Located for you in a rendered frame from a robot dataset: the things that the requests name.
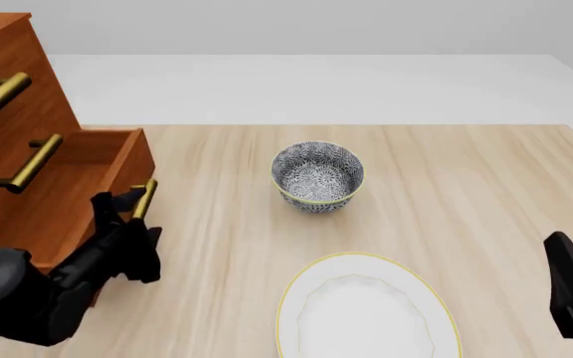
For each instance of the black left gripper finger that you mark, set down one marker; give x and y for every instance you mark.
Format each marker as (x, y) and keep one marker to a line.
(103, 209)
(130, 200)

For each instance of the blue white patterned bowl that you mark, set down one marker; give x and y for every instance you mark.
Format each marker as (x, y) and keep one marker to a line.
(319, 175)

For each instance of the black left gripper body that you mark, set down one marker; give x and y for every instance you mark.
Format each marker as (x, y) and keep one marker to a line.
(127, 250)

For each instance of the wooden cabinet with drawers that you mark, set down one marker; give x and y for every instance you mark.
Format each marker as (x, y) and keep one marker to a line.
(3, 44)

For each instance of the white plate with yellow rim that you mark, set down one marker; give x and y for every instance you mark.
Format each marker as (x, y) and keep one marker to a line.
(366, 313)

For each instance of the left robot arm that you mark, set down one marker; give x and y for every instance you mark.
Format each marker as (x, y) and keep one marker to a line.
(23, 298)

